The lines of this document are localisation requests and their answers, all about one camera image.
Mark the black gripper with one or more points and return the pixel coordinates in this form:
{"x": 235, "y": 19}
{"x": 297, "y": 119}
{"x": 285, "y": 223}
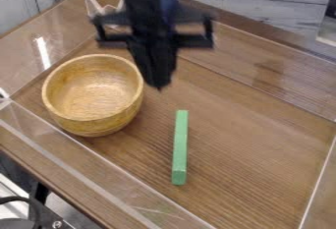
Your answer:
{"x": 152, "y": 21}

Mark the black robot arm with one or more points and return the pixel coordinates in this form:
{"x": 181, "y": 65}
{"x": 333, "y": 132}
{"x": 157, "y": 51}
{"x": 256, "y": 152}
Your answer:
{"x": 152, "y": 48}

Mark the brown wooden bowl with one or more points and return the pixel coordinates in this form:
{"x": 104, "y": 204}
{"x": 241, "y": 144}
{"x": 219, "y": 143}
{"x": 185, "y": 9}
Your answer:
{"x": 92, "y": 94}

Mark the green wooden block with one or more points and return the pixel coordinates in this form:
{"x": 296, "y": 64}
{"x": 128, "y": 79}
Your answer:
{"x": 180, "y": 148}

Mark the clear acrylic tray walls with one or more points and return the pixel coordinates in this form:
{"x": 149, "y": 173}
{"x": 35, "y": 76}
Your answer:
{"x": 261, "y": 134}

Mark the clear acrylic corner bracket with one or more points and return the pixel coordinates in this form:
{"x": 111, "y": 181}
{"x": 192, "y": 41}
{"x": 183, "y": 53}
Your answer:
{"x": 96, "y": 9}

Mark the black table leg bracket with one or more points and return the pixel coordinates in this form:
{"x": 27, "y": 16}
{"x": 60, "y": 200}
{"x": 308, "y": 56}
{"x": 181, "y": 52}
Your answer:
{"x": 49, "y": 219}

